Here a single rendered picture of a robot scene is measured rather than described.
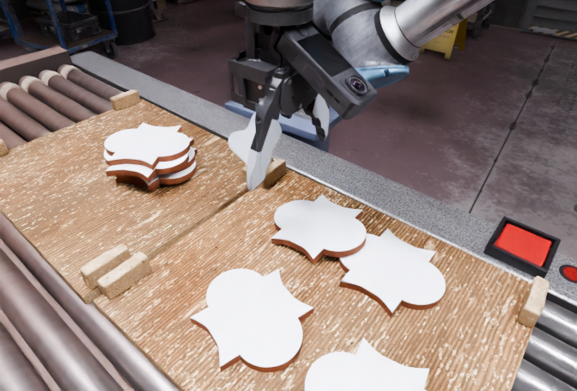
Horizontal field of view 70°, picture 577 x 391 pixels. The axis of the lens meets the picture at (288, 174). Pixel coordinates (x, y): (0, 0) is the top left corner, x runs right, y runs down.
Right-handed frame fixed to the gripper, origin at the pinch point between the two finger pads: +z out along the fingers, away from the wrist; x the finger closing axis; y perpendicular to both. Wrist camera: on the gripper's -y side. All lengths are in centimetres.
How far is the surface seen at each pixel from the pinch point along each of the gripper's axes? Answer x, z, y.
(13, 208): 24.5, 9.1, 33.7
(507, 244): -14.7, 9.8, -25.5
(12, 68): 2, 8, 89
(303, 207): -1.4, 7.6, -0.7
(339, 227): -0.6, 6.9, -7.3
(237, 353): 20.4, 8.0, -8.9
